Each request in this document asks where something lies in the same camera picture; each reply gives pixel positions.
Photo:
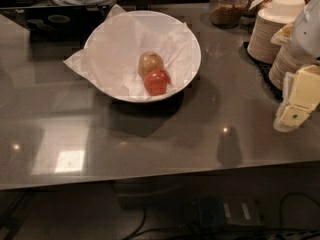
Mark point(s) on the paper plate stack rear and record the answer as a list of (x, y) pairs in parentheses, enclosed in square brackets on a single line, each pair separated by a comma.
[(266, 25)]

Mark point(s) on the paper plate stack front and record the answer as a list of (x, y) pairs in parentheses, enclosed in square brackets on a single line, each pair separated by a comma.
[(283, 63)]

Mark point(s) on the white paper liner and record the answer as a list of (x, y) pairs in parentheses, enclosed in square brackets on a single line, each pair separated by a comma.
[(113, 54)]

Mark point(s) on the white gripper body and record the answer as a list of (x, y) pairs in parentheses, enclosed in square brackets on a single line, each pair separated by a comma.
[(306, 34)]

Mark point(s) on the paper plate stack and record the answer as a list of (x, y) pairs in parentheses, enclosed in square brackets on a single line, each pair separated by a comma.
[(266, 25), (283, 63)]

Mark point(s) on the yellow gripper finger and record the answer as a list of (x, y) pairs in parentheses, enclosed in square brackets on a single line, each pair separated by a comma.
[(301, 96), (283, 36)]

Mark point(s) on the glass jar with grains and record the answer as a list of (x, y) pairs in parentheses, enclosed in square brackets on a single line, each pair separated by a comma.
[(226, 13)]

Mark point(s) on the yellow-brown apple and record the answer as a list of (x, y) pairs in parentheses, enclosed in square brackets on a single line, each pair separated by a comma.
[(148, 62)]

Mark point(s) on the red apple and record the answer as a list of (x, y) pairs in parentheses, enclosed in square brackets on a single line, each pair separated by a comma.
[(156, 82)]

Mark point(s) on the black tray under plates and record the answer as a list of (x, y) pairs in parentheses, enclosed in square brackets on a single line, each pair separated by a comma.
[(269, 87)]

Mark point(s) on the black box under table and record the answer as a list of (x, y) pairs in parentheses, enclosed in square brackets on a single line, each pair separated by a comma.
[(225, 212)]

